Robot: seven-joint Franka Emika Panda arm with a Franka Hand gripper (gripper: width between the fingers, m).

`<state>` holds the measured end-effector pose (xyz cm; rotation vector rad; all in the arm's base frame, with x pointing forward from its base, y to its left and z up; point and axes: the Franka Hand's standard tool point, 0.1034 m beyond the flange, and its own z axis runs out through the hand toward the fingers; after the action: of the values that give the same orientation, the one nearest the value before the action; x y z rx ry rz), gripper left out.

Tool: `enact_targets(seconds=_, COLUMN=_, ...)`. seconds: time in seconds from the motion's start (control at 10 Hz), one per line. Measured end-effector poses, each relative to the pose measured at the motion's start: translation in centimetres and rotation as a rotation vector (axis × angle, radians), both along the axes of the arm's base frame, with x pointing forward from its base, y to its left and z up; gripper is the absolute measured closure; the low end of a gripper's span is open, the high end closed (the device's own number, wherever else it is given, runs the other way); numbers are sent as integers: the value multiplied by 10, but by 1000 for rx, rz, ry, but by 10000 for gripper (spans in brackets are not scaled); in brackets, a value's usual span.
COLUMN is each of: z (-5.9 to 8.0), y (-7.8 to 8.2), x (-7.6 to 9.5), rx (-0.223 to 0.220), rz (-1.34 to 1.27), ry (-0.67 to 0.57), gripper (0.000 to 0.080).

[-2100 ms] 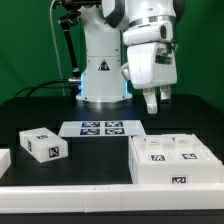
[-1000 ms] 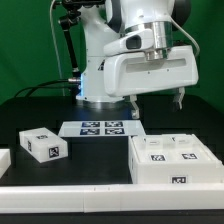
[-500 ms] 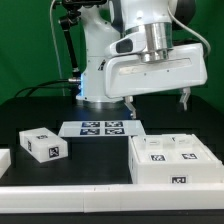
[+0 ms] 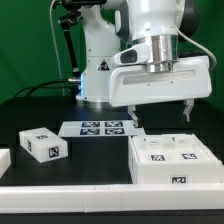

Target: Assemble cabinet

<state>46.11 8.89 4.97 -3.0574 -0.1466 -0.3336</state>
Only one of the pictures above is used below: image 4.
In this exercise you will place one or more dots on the white cabinet top block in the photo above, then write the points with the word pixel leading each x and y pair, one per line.
pixel 43 144

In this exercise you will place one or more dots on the white flat marker base plate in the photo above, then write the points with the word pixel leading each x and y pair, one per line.
pixel 99 128

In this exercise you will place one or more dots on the white left fence piece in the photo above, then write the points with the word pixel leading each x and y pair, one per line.
pixel 5 161

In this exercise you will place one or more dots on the white cabinet body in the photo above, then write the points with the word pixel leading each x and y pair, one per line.
pixel 172 173

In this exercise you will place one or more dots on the white front fence rail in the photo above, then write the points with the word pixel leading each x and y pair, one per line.
pixel 109 198

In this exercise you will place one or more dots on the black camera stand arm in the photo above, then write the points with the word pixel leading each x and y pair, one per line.
pixel 73 8

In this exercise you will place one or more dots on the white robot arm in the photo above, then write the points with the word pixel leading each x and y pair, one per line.
pixel 135 61

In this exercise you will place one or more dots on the white cabinet door panel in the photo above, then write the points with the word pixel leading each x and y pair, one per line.
pixel 152 148
pixel 184 148

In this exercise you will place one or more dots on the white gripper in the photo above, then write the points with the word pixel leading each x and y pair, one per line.
pixel 133 85

